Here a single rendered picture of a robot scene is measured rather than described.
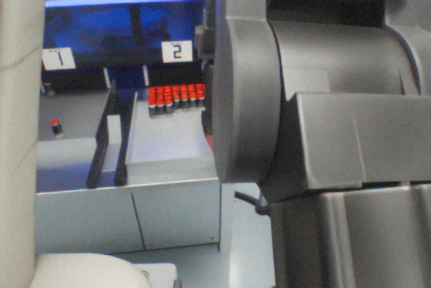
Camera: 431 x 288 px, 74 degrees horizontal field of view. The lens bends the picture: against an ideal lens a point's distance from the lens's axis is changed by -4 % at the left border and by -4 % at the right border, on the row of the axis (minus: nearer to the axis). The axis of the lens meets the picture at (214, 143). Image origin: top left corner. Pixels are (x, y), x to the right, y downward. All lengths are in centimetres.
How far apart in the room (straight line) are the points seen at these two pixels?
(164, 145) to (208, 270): 91
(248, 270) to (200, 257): 24
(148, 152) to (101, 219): 68
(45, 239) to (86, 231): 19
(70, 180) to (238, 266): 104
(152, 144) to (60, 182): 22
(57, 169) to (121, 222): 66
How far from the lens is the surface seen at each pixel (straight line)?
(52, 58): 97
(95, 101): 98
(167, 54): 91
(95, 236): 144
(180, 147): 71
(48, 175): 73
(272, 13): 17
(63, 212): 135
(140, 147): 73
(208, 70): 55
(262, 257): 157
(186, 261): 155
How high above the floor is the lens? 131
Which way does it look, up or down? 36 degrees down
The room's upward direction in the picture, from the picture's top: straight up
